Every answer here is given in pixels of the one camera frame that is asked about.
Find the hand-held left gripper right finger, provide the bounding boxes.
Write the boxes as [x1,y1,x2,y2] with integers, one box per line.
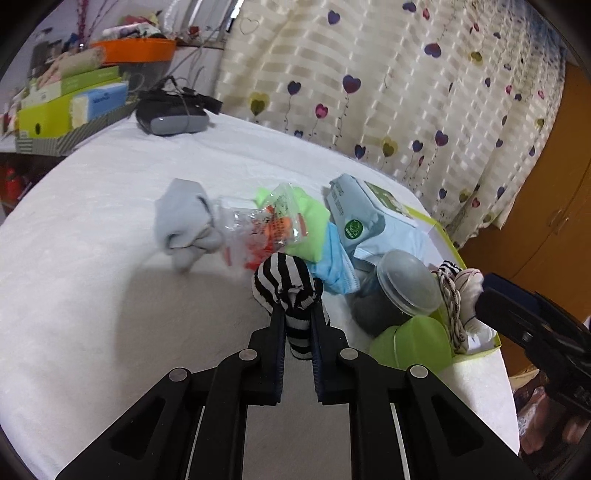
[310,307,522,480]

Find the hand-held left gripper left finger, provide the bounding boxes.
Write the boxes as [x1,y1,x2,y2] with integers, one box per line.
[55,307,287,480]

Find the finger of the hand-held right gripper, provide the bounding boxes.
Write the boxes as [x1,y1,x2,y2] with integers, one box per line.
[475,272,591,365]

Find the cream sock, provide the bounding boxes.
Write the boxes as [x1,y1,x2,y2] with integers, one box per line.
[455,268,497,337]

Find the yellow-green cardboard box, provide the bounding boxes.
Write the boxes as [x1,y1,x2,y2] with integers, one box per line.
[402,203,502,358]

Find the black white striped sock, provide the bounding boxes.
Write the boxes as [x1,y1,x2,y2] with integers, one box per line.
[252,251,331,361]

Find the neon green cloth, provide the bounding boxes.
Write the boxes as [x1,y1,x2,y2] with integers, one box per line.
[254,185,332,264]

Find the clear plastic bag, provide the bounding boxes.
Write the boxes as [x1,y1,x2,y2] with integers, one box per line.
[215,182,315,268]

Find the grey sock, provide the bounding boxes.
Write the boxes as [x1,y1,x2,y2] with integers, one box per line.
[154,179,225,271]

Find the green lidded jar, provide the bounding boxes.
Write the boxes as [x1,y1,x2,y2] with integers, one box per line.
[369,315,455,370]

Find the blue face mask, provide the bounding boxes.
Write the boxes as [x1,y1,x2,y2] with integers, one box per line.
[307,222,365,296]

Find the wooden wardrobe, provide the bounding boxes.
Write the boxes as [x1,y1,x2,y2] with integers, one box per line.
[462,60,591,379]

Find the clear plastic jar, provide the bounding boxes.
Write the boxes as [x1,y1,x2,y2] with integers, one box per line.
[348,249,446,335]

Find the wet wipes pack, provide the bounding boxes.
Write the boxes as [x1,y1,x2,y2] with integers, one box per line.
[323,174,437,259]

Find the heart print curtain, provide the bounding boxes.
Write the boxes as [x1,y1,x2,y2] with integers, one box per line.
[215,0,568,247]

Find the black grey headset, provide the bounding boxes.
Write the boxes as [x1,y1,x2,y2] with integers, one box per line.
[135,88,222,136]

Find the striped cardboard tray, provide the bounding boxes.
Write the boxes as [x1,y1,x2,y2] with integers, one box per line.
[14,108,139,155]

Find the blue tissue pack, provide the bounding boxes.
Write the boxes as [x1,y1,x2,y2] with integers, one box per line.
[70,82,129,127]

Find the red item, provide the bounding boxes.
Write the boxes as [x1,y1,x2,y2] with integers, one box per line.
[0,164,28,204]

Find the green file box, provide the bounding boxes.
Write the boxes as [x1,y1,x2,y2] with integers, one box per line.
[17,92,77,138]

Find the light green flat box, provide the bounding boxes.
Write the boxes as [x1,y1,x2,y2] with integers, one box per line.
[34,66,123,104]

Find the orange tray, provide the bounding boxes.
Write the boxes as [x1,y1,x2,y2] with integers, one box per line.
[90,38,178,65]

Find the pink patterned roll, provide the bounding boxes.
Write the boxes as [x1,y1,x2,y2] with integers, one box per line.
[39,46,107,88]

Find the pink decorative branches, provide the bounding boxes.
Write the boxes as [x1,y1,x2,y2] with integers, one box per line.
[74,0,121,47]

